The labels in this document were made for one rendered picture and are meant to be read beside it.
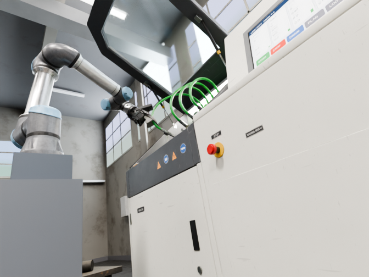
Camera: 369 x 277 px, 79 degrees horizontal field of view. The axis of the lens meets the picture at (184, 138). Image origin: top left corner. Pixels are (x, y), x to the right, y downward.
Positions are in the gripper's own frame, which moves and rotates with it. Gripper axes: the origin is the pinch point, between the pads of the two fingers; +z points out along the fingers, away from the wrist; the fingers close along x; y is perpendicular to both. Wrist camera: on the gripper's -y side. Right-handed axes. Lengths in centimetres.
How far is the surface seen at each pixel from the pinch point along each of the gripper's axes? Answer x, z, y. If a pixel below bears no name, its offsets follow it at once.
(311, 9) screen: 65, 55, -41
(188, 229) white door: 21, 58, 41
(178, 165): 27, 41, 25
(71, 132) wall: -510, -562, -35
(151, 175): 9.1, 26.3, 30.4
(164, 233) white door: 7, 49, 47
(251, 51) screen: 44, 38, -35
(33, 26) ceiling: -126, -470, -101
